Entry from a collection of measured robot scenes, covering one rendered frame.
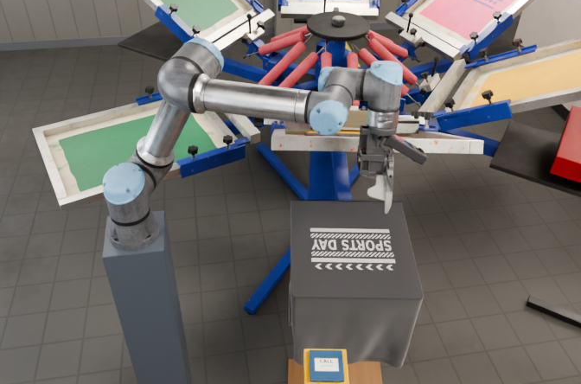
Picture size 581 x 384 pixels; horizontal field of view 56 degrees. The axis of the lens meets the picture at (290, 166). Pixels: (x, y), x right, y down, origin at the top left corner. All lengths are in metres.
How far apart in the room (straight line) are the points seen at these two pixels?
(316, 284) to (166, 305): 0.51
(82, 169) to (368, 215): 1.22
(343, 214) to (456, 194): 1.81
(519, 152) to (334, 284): 1.18
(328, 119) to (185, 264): 2.21
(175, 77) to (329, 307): 0.98
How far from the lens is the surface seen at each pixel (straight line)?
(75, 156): 2.55
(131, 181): 1.59
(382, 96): 1.28
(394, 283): 1.95
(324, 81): 1.30
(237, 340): 2.92
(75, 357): 3.02
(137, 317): 1.93
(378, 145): 1.34
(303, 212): 2.14
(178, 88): 1.30
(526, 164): 2.63
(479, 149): 1.58
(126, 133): 2.63
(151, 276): 1.77
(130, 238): 1.68
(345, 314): 1.95
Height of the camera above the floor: 2.42
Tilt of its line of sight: 38 degrees down
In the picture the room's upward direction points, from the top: 2 degrees clockwise
